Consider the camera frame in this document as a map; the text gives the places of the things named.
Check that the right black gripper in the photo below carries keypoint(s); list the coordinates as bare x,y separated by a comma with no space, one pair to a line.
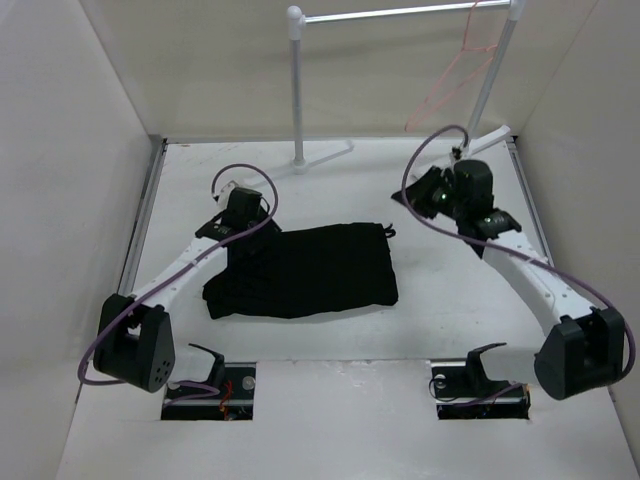
423,186

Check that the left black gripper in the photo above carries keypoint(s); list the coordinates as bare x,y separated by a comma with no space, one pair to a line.
267,230

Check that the black trousers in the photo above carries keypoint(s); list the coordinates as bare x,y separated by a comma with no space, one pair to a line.
300,273

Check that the pink wire hanger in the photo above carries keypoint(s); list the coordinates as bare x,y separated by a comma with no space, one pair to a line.
474,56

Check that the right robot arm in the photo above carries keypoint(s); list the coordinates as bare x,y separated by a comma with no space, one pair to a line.
584,347

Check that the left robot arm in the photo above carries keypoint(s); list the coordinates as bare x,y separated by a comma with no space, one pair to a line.
135,341

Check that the white metal clothes rack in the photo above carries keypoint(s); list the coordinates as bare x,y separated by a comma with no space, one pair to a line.
364,73

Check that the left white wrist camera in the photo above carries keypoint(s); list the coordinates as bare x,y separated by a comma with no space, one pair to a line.
222,196

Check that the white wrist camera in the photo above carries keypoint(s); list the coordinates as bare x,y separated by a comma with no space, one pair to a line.
222,196
458,153

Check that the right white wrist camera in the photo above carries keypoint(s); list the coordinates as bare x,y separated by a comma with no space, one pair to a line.
458,153

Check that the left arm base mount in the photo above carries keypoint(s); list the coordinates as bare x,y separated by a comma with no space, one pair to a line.
230,399

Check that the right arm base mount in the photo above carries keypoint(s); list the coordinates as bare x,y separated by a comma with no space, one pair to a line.
462,392

